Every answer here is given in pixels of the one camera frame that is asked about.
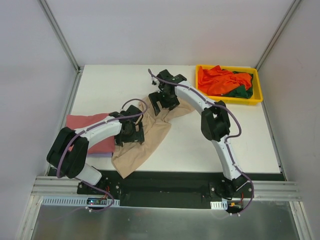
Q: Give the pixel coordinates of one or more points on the green t shirt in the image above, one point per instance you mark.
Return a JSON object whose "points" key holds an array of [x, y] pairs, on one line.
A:
{"points": [[242, 91]]}

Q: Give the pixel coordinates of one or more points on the beige t shirt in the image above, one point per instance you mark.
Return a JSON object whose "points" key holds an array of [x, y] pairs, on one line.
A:
{"points": [[128, 158]]}

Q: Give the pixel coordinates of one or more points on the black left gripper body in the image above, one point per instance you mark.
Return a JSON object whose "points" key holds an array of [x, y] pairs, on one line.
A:
{"points": [[135, 136]]}

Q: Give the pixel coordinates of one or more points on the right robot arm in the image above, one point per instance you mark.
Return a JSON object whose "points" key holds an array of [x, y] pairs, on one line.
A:
{"points": [[217, 123]]}

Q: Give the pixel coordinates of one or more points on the aluminium frame post left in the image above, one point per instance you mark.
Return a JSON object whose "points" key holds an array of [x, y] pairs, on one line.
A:
{"points": [[59, 34]]}

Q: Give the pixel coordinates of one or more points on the aluminium frame post right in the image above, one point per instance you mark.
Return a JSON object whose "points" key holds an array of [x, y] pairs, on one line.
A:
{"points": [[294, 6]]}

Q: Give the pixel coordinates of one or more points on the folded purple t shirt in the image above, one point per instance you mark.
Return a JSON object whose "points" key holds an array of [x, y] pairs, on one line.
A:
{"points": [[100, 155]]}

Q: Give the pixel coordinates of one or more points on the perforated cable tray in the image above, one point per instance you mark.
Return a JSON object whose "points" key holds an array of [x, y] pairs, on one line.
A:
{"points": [[219, 205], [79, 201]]}

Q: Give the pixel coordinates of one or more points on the aluminium front frame rail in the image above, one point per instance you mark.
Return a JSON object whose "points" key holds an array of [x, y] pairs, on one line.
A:
{"points": [[261, 190]]}

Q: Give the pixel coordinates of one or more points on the yellow plastic bin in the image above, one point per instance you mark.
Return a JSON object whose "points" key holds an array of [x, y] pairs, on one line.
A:
{"points": [[257, 91]]}

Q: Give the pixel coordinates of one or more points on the orange t shirt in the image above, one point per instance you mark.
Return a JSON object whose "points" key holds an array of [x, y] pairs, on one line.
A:
{"points": [[217, 81]]}

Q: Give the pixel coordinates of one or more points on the left perforated cable tray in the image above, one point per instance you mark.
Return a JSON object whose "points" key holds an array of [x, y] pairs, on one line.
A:
{"points": [[79, 201]]}

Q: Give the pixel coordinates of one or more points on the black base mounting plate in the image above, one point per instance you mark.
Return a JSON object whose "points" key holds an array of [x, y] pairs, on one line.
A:
{"points": [[155, 189]]}

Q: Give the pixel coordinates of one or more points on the aluminium frame post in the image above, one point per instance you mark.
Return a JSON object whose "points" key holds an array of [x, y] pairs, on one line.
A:
{"points": [[59, 34], [294, 6]]}

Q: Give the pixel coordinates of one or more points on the right perforated cable tray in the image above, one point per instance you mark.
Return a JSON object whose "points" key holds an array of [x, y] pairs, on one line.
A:
{"points": [[219, 205]]}

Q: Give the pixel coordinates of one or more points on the aluminium frame rail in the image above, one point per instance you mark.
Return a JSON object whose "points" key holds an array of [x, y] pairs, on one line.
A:
{"points": [[71, 98], [261, 190]]}

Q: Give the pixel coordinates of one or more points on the aluminium frame rail left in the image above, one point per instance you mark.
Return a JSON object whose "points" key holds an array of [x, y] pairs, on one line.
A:
{"points": [[71, 98]]}

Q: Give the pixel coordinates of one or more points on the folded red t shirt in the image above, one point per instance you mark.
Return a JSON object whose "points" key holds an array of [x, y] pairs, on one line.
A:
{"points": [[80, 121]]}

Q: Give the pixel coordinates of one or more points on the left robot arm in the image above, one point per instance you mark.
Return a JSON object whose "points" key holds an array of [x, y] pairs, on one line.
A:
{"points": [[69, 151]]}

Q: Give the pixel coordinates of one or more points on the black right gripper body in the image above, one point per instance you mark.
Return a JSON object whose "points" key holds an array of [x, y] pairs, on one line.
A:
{"points": [[163, 100]]}

